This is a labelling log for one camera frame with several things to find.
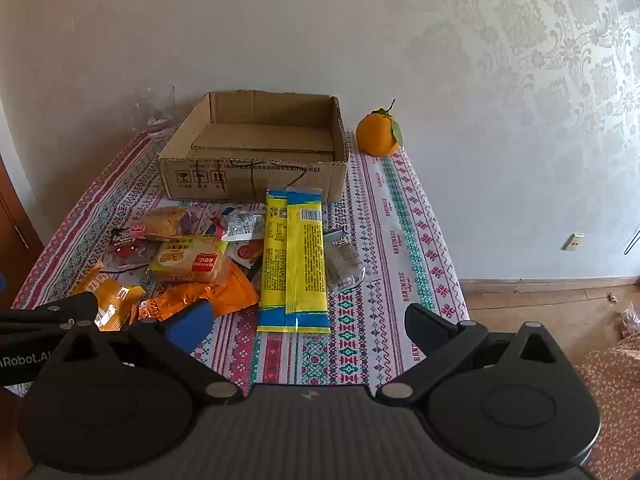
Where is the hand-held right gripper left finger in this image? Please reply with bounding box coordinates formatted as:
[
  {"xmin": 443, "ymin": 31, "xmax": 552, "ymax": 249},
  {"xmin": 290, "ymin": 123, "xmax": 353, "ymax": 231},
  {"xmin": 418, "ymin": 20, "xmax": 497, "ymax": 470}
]
[{"xmin": 37, "ymin": 300, "xmax": 246, "ymax": 403}]

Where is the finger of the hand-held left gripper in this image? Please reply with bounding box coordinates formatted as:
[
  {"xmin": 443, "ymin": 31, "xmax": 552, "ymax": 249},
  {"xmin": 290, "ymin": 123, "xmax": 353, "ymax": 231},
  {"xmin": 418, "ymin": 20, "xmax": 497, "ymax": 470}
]
[{"xmin": 0, "ymin": 292, "xmax": 99, "ymax": 336}]

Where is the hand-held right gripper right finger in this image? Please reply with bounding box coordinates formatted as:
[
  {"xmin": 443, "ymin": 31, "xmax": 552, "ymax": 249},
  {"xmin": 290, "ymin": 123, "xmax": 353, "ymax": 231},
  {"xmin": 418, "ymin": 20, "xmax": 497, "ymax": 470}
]
[{"xmin": 375, "ymin": 302, "xmax": 583, "ymax": 406}]

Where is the yellow cake packet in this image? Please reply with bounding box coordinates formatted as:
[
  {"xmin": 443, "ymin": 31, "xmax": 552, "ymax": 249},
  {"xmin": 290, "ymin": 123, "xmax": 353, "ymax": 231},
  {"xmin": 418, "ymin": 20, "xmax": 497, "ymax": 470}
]
[{"xmin": 148, "ymin": 235, "xmax": 231, "ymax": 286}]

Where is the red pig snack packet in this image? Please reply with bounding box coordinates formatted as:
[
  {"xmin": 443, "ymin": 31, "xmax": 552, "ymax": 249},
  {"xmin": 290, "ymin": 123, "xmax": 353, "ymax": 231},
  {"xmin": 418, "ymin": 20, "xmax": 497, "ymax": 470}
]
[{"xmin": 102, "ymin": 228, "xmax": 161, "ymax": 274}]

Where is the cardboard box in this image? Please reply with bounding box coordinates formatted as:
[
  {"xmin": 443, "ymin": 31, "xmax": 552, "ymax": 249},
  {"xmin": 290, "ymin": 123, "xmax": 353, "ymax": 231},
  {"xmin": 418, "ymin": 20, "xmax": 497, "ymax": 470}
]
[{"xmin": 158, "ymin": 91, "xmax": 349, "ymax": 204}]

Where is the orange yellow snack packet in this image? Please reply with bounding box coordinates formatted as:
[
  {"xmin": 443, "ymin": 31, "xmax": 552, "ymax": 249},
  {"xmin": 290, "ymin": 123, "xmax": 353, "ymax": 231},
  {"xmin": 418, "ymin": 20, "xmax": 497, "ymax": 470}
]
[{"xmin": 72, "ymin": 262, "xmax": 146, "ymax": 332}]

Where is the brown wooden door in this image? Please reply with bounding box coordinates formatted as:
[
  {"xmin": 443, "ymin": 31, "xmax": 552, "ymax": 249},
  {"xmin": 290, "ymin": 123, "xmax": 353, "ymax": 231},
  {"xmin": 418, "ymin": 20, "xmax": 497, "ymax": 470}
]
[{"xmin": 0, "ymin": 154, "xmax": 44, "ymax": 311}]

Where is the patterned tablecloth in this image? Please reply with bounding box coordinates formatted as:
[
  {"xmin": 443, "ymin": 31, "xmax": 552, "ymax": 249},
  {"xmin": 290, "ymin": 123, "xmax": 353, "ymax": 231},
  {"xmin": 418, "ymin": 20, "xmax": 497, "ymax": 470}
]
[{"xmin": 10, "ymin": 129, "xmax": 471, "ymax": 399}]

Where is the small orange white snack packet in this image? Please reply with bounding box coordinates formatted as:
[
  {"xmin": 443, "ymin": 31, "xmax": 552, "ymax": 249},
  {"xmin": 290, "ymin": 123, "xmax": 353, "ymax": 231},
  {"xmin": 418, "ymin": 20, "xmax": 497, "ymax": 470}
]
[{"xmin": 227, "ymin": 240, "xmax": 265, "ymax": 266}]

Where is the clear wrapped bread packet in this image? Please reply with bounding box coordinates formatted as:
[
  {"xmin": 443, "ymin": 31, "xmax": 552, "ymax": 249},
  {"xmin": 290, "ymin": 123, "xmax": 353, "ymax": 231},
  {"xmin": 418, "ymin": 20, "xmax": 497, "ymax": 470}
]
[{"xmin": 131, "ymin": 205, "xmax": 197, "ymax": 240}]

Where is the small silver snack packet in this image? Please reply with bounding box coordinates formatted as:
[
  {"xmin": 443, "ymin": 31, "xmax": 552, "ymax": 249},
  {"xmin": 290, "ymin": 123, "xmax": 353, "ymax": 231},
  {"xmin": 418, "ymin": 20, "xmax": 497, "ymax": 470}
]
[{"xmin": 220, "ymin": 210, "xmax": 267, "ymax": 242}]

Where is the clear packet of brown snack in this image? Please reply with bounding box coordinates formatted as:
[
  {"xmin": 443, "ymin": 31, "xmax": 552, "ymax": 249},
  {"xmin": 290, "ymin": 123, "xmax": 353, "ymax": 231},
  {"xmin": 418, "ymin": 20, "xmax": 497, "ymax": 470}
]
[{"xmin": 322, "ymin": 227, "xmax": 367, "ymax": 296}]

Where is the orange floral cloth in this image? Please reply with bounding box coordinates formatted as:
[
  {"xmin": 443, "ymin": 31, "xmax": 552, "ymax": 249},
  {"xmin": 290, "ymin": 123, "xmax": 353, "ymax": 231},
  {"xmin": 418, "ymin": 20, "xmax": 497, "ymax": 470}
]
[{"xmin": 575, "ymin": 334, "xmax": 640, "ymax": 480}]

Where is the bag of brown bits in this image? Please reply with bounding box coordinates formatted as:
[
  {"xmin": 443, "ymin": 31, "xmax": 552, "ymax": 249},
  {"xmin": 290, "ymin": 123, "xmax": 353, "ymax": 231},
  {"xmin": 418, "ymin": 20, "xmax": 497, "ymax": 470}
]
[{"xmin": 617, "ymin": 307, "xmax": 640, "ymax": 342}]

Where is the orange fruit with leaves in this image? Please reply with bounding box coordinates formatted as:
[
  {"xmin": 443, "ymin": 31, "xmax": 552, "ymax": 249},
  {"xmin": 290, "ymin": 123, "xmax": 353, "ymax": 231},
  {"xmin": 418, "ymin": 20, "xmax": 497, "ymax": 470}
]
[{"xmin": 356, "ymin": 100, "xmax": 404, "ymax": 157}]

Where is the clear glass cup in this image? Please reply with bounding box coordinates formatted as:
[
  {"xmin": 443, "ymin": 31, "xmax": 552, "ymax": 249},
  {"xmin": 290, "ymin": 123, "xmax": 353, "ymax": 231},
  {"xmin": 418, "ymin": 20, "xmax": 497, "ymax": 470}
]
[{"xmin": 132, "ymin": 85, "xmax": 177, "ymax": 139}]

